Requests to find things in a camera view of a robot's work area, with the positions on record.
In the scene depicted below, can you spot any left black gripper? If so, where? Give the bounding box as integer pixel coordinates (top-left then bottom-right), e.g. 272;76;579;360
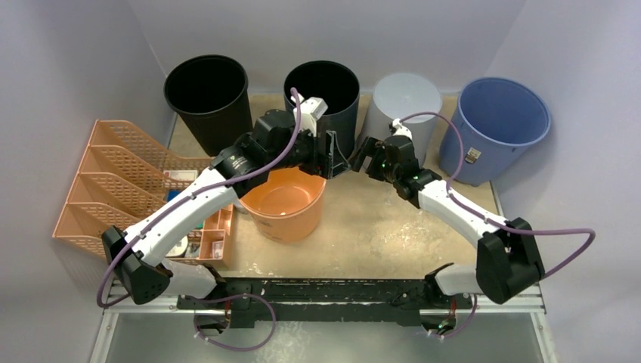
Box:
268;123;350;180

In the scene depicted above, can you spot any white grey cylindrical bin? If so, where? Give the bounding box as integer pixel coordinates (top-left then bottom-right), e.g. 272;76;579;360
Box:
356;73;442;165

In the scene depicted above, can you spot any orange capybara plastic bucket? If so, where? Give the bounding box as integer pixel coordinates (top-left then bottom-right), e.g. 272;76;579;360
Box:
240;168;327;242

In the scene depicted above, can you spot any blue plastic bucket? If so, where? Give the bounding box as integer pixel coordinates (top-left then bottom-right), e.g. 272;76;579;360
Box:
438;77;552;186

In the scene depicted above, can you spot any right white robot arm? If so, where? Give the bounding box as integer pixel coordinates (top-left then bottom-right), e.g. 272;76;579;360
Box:
350;135;545;308

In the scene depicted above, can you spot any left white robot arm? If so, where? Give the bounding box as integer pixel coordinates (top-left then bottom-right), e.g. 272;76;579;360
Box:
101;100;349;309

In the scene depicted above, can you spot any dark navy cylindrical bin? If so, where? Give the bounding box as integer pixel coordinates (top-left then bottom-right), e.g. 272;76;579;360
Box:
283;60;360;157

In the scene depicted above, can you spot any black ribbed plastic bin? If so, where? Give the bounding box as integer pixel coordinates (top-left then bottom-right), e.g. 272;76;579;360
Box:
163;54;253;157

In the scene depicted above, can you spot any white labelled card pack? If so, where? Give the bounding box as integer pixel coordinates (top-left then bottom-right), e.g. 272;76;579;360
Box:
163;169;198;182

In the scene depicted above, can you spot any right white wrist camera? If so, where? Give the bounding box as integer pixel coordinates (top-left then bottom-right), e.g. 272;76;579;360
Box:
390;118;412;140

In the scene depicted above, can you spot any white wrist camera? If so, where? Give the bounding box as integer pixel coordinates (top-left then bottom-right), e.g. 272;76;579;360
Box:
297;97;328;137
390;118;412;140

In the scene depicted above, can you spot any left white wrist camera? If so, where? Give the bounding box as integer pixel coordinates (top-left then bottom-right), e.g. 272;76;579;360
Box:
297;97;328;137

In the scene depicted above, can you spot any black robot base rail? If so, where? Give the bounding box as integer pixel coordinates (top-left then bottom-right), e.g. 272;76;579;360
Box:
177;278;472;329

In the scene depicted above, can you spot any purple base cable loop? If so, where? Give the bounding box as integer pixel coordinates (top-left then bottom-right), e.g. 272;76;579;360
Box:
192;292;278;352

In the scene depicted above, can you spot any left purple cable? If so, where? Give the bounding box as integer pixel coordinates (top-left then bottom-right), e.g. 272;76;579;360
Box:
96;87;304;309

